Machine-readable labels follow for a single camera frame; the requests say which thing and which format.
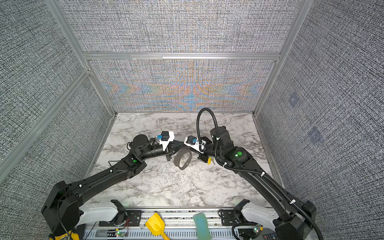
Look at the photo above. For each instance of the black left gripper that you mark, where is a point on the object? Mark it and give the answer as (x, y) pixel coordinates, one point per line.
(171, 151)

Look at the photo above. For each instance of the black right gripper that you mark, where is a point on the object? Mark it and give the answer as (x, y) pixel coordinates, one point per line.
(203, 158)

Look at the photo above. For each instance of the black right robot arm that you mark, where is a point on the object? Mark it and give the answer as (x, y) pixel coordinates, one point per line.
(292, 219)

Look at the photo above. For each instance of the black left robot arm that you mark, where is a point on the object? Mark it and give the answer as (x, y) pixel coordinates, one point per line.
(61, 209)

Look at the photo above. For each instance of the yellow plastic scoop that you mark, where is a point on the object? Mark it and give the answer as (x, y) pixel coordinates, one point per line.
(156, 226)

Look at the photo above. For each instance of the teal green sponge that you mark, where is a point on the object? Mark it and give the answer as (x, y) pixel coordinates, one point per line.
(202, 227)

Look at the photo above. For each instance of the black remote control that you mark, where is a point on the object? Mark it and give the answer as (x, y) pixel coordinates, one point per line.
(271, 236)

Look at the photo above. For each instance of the yellow black work glove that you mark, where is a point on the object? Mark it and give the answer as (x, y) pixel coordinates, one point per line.
(70, 236)

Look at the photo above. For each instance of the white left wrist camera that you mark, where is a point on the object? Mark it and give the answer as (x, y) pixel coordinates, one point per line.
(165, 138)

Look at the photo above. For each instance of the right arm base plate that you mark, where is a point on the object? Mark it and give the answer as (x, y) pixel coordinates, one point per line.
(230, 217)

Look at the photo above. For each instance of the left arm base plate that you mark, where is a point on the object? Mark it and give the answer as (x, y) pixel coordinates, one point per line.
(131, 218)

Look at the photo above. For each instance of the aluminium horizontal frame bar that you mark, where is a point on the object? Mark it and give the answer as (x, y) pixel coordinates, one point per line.
(181, 56)

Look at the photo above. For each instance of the aluminium corner frame post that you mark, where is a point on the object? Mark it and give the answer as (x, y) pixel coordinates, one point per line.
(59, 15)

